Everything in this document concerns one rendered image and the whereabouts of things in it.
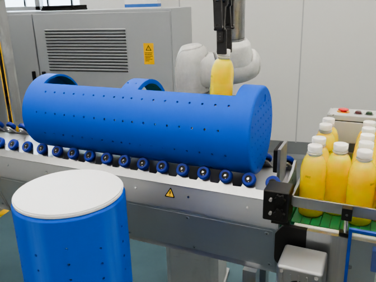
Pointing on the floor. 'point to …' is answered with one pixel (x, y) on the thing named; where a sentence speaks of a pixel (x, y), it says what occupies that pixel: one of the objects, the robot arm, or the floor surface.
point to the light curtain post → (8, 71)
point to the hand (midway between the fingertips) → (224, 42)
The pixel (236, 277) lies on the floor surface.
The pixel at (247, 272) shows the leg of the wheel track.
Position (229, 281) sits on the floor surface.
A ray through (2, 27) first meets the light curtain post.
